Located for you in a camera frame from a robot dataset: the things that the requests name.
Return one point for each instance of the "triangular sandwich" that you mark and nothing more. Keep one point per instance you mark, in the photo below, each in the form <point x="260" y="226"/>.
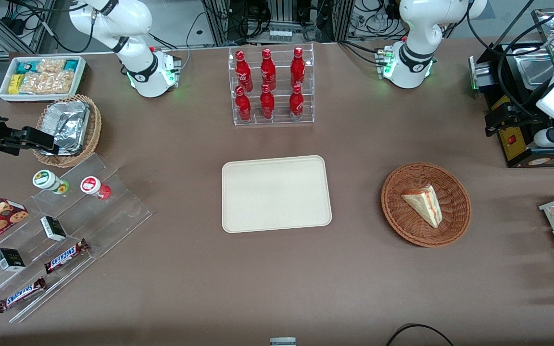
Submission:
<point x="426" y="204"/>

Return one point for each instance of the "beige rectangular plastic tray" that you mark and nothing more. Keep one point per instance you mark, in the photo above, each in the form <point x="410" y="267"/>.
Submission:
<point x="277" y="194"/>

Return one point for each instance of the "clear bag of crackers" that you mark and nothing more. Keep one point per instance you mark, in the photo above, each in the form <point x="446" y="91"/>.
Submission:
<point x="46" y="82"/>

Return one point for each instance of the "teal snack pack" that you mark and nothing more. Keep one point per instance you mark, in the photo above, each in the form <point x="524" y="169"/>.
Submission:
<point x="70" y="65"/>
<point x="26" y="66"/>

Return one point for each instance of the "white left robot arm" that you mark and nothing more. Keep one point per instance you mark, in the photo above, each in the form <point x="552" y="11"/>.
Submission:
<point x="416" y="29"/>

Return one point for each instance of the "red lid cup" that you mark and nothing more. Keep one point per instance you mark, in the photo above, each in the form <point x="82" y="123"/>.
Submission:
<point x="92" y="185"/>

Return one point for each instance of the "yellow snack pack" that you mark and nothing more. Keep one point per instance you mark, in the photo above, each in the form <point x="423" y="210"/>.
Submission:
<point x="15" y="84"/>

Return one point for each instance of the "clear acrylic bottle rack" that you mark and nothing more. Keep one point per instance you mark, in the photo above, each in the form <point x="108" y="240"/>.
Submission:
<point x="282" y="77"/>

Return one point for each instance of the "white rectangular snack bin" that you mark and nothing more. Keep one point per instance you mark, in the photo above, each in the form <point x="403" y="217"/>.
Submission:
<point x="3" y="93"/>

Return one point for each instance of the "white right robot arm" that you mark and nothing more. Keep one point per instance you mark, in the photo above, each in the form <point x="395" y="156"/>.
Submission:
<point x="135" y="19"/>

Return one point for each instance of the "snickers chocolate bar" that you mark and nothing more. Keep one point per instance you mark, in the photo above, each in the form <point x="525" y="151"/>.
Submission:
<point x="19" y="294"/>
<point x="65" y="256"/>

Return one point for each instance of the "round brown wicker basket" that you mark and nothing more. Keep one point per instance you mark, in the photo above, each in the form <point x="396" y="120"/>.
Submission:
<point x="402" y="216"/>

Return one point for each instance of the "light wicker basket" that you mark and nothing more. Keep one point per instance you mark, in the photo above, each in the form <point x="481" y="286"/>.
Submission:
<point x="95" y="129"/>

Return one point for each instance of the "small grey device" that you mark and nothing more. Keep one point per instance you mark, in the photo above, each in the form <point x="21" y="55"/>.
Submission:
<point x="283" y="341"/>

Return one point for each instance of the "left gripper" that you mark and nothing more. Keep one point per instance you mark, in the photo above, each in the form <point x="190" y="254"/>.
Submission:
<point x="522" y="114"/>

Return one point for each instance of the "black food warmer appliance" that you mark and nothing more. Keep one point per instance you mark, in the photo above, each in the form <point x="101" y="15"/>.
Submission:
<point x="522" y="149"/>

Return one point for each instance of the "clear acrylic step shelf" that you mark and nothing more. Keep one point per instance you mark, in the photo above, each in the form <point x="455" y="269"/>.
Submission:
<point x="108" y="216"/>

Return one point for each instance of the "green lid cup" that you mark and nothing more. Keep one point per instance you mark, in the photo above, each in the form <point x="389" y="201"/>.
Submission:
<point x="46" y="180"/>

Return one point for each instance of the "small black carton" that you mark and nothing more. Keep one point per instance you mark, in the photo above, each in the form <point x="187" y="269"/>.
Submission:
<point x="10" y="259"/>
<point x="53" y="228"/>

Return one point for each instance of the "aluminium foil container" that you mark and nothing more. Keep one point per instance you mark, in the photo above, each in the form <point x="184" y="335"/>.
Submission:
<point x="68" y="122"/>

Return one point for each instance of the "red cola bottle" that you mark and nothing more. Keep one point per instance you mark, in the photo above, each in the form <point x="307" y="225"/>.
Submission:
<point x="243" y="72"/>
<point x="296" y="103"/>
<point x="297" y="67"/>
<point x="267" y="105"/>
<point x="243" y="106"/>
<point x="268" y="71"/>

